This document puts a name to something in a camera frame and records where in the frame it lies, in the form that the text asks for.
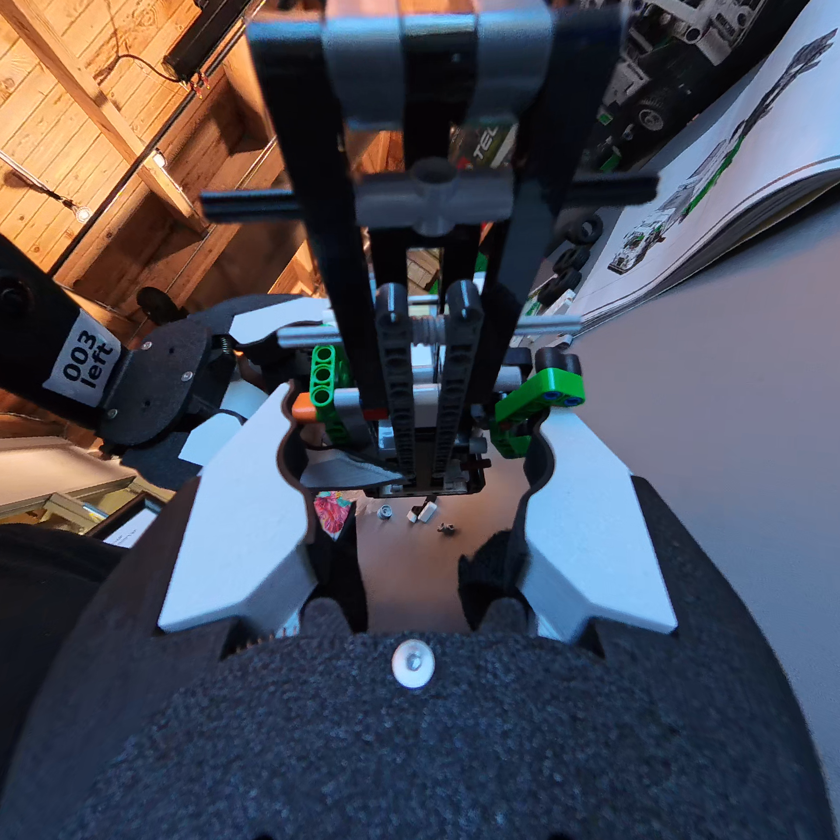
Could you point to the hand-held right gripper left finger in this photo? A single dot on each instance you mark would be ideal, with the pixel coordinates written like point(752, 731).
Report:
point(243, 525)

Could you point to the small ceiling spotlight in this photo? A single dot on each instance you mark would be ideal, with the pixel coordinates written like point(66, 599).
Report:
point(82, 211)
point(157, 158)

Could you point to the pink patterned packet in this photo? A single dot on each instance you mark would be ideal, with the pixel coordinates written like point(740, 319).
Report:
point(333, 515)

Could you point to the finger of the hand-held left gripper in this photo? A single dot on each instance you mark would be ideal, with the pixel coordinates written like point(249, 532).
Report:
point(262, 325)
point(210, 436)

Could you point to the black ceiling lamp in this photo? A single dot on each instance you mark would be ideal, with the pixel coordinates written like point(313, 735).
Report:
point(197, 43)

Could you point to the small white black lego piece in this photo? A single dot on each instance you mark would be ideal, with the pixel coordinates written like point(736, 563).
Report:
point(423, 512)

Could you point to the white green lego truck model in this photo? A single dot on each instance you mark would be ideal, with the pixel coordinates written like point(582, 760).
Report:
point(420, 367)

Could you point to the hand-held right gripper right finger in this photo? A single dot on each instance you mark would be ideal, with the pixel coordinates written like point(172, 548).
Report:
point(590, 525)

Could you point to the lego instruction booklet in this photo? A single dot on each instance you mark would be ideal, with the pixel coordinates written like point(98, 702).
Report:
point(754, 151)

